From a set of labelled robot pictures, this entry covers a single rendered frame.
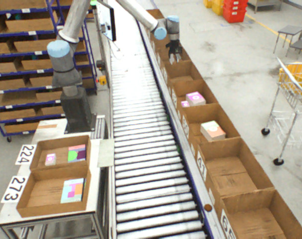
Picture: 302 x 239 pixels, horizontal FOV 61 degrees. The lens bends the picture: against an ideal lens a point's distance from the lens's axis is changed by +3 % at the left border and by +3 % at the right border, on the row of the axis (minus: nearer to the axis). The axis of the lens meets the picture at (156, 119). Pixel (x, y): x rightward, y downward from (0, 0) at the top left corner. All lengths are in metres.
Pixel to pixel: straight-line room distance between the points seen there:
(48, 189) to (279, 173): 2.24
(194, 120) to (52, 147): 1.15
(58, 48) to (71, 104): 0.45
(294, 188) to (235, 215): 1.50
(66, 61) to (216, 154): 1.25
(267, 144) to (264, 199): 1.85
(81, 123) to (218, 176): 1.23
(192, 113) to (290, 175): 1.48
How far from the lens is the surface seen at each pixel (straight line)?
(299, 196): 2.90
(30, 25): 2.90
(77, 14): 2.04
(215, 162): 1.72
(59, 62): 1.99
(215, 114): 2.02
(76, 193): 1.78
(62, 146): 2.16
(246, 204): 1.50
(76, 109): 2.16
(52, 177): 1.95
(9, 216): 1.90
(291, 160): 3.21
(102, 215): 2.05
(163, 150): 1.98
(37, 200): 1.88
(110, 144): 2.07
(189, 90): 2.30
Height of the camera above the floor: 2.14
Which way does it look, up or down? 38 degrees down
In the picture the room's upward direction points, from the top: 3 degrees counter-clockwise
